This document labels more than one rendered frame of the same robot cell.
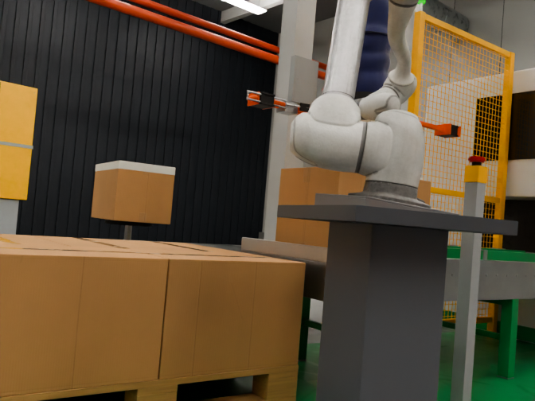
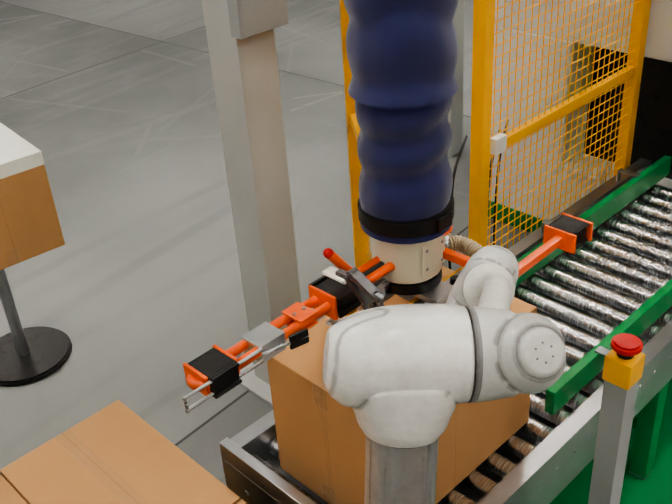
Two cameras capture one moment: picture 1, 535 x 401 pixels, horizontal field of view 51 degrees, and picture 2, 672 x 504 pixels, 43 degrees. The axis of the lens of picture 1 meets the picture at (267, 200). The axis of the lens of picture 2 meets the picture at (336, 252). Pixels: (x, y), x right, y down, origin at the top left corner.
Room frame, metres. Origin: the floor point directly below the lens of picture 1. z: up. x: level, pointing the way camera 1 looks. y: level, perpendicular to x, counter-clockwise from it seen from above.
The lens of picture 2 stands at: (0.89, -0.05, 2.28)
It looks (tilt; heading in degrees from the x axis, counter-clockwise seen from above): 31 degrees down; 353
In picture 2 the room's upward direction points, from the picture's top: 4 degrees counter-clockwise
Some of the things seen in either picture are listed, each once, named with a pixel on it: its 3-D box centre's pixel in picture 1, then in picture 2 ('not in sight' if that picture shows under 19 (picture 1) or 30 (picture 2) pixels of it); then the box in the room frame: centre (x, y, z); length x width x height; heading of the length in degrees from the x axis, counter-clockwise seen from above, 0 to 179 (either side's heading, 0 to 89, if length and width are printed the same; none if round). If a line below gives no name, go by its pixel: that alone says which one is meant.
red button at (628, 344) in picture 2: (476, 161); (626, 347); (2.35, -0.87, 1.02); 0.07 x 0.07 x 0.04
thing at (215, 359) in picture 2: (260, 100); (211, 370); (2.27, 0.06, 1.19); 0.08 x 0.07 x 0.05; 127
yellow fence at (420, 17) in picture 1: (458, 185); (565, 92); (3.80, -1.29, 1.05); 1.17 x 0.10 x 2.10; 126
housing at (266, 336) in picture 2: (287, 108); (264, 342); (2.35, -0.05, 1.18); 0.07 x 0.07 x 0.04; 37
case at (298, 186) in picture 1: (353, 217); (405, 389); (2.63, -0.41, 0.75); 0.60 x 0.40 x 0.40; 126
